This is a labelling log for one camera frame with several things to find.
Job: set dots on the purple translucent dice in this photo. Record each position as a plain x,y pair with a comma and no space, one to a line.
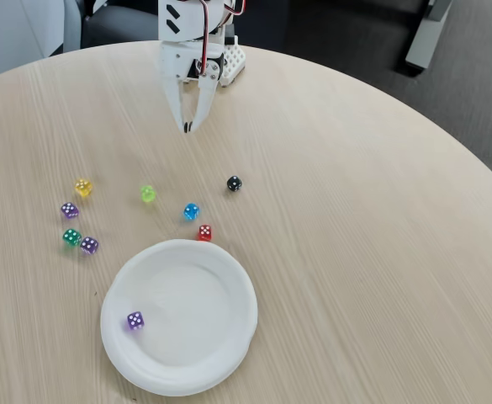
70,210
89,245
135,320

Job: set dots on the black dice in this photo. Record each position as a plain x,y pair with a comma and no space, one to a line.
234,183

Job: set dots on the light green translucent dice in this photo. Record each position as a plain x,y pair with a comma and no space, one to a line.
147,193

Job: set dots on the blue translucent dice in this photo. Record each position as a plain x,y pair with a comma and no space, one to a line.
191,211

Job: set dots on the yellow translucent dice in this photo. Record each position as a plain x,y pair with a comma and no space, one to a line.
83,187

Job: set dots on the red translucent dice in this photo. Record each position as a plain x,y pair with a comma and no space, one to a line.
205,232

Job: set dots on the dark green translucent dice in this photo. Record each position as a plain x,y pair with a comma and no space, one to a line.
72,237

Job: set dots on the white round plate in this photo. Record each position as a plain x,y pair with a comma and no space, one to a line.
178,320

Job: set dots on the dark grey office chair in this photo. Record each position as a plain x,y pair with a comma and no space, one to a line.
123,25

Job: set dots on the white partition panel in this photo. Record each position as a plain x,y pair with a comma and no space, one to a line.
14,33

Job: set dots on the grey metal desk leg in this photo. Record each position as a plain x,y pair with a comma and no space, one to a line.
424,38

